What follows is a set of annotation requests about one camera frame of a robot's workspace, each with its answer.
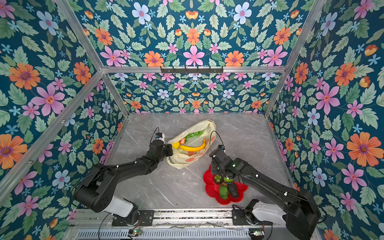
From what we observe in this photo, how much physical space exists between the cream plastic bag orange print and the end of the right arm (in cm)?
30

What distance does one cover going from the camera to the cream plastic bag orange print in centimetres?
90

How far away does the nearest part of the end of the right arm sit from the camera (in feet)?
1.80
